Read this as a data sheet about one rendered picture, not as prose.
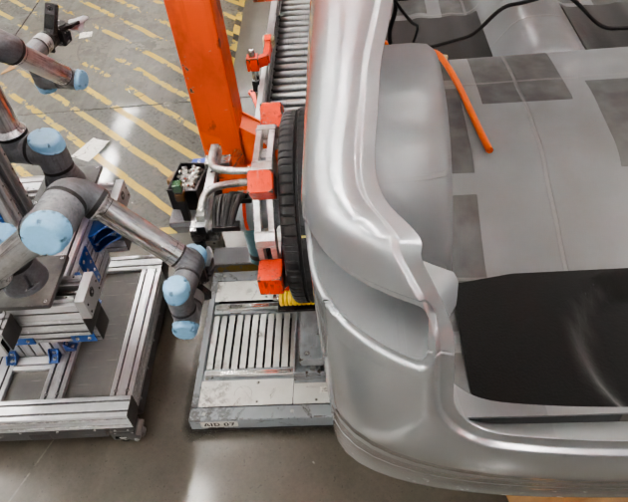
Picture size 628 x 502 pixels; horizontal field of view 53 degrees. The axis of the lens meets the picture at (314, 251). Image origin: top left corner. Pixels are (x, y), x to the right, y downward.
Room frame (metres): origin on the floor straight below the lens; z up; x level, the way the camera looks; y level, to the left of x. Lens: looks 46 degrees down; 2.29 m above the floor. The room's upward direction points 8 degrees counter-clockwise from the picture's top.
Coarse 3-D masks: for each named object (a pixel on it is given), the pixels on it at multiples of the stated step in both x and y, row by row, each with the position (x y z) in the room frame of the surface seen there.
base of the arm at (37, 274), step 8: (32, 264) 1.46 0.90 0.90; (40, 264) 1.49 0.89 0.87; (16, 272) 1.42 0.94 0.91; (24, 272) 1.43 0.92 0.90; (32, 272) 1.44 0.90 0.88; (40, 272) 1.46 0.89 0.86; (48, 272) 1.49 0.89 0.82; (16, 280) 1.41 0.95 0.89; (24, 280) 1.42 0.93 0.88; (32, 280) 1.43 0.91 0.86; (40, 280) 1.44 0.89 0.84; (8, 288) 1.41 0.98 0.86; (16, 288) 1.40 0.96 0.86; (24, 288) 1.41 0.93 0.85; (32, 288) 1.41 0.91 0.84; (40, 288) 1.43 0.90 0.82; (8, 296) 1.41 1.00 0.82; (16, 296) 1.40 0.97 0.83; (24, 296) 1.40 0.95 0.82
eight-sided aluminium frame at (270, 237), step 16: (256, 128) 1.73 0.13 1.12; (272, 128) 1.71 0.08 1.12; (256, 144) 1.64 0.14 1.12; (272, 144) 1.63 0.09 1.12; (256, 160) 1.56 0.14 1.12; (272, 160) 1.57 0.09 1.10; (256, 208) 1.44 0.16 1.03; (272, 208) 1.43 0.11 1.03; (256, 224) 1.40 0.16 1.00; (272, 224) 1.40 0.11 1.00; (256, 240) 1.37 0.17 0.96; (272, 240) 1.36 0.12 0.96; (272, 256) 1.36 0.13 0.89
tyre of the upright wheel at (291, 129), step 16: (288, 112) 1.74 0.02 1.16; (304, 112) 1.72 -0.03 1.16; (288, 128) 1.62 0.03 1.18; (288, 144) 1.55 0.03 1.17; (288, 160) 1.49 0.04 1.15; (288, 176) 1.45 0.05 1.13; (288, 192) 1.41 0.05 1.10; (288, 208) 1.38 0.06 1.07; (288, 224) 1.35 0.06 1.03; (288, 240) 1.33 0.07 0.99; (304, 240) 1.32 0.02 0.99; (288, 256) 1.31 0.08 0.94; (304, 256) 1.30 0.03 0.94; (288, 272) 1.30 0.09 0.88; (304, 272) 1.30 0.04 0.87; (304, 288) 1.31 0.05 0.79
